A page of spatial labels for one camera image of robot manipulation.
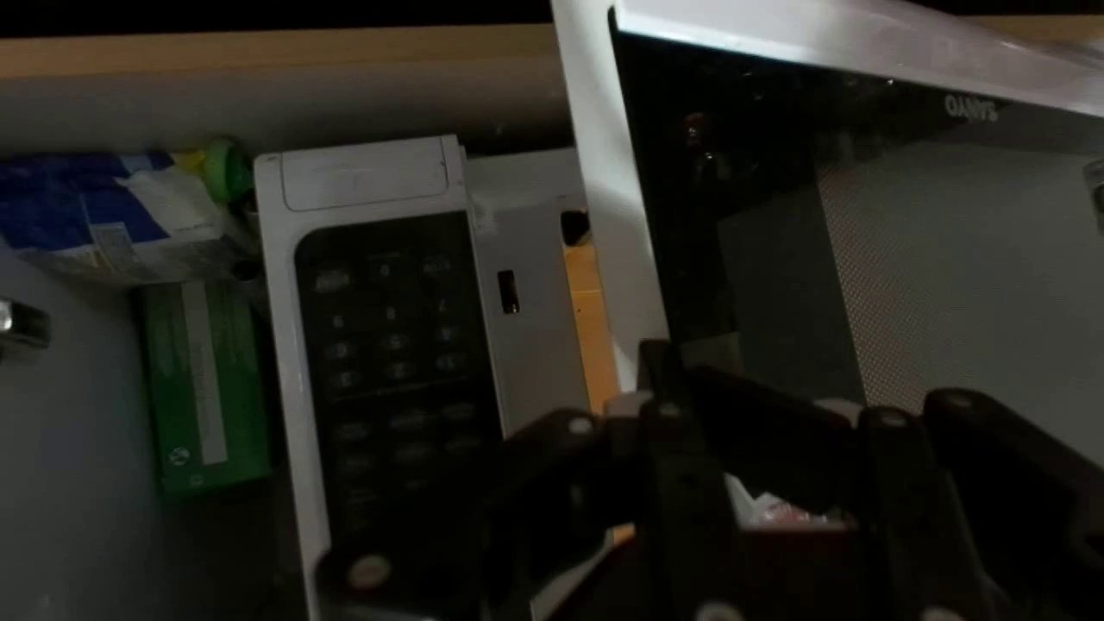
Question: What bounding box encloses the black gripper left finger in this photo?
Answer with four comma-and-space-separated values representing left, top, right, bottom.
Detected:
312, 336, 742, 621

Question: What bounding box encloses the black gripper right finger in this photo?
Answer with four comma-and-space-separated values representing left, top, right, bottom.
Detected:
855, 387, 1104, 621

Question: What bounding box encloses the microwave door with dark window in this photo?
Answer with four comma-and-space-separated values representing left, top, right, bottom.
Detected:
548, 0, 1104, 476

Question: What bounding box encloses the white microwave body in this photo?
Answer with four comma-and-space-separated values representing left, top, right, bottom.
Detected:
247, 132, 631, 621

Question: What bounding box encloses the green cardboard box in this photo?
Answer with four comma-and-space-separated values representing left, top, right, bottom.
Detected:
136, 275, 274, 499

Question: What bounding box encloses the green yellow small object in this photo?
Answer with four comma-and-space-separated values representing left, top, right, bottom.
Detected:
196, 135, 257, 212

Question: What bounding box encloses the wooden shelf board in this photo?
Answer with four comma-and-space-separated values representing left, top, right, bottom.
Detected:
0, 17, 1104, 157

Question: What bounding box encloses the blue white plastic package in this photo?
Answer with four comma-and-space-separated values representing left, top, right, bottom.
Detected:
0, 143, 247, 282

